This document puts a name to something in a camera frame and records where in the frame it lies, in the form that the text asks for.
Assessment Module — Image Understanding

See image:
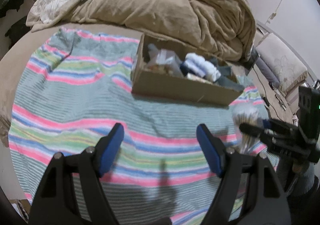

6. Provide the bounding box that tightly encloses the cardboard box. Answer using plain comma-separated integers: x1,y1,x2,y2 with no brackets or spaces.
131,33,244,107

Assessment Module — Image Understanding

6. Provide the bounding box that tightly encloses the cotton swab bag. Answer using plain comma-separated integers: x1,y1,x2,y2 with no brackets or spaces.
232,103,260,155

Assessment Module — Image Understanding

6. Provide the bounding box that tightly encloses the clear plastic snack bag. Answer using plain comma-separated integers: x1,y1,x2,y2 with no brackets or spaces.
145,44,184,78

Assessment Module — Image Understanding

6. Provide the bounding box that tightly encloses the beige floral pillow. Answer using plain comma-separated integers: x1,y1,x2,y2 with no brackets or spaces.
256,33,308,95

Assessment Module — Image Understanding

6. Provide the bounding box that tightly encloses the green white small packet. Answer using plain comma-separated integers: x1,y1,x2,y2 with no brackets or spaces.
186,73,212,84

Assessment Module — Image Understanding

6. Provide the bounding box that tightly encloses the beige bed sheet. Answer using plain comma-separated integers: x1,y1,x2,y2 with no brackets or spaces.
0,23,142,148

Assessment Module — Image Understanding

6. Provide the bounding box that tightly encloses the black camera box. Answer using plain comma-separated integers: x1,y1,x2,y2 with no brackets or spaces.
298,86,319,144

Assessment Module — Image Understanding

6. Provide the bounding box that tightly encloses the striped colourful towel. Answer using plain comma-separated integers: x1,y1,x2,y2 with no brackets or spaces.
8,28,268,224

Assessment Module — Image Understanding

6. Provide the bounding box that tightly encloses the grey sock in box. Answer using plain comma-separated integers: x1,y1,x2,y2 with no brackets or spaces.
209,57,244,92

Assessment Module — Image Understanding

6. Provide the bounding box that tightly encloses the white sock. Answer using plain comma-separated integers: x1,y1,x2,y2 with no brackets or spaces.
184,53,221,83

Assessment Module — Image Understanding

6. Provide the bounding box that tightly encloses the beige fleece blanket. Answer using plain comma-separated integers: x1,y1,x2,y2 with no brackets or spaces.
30,0,256,62

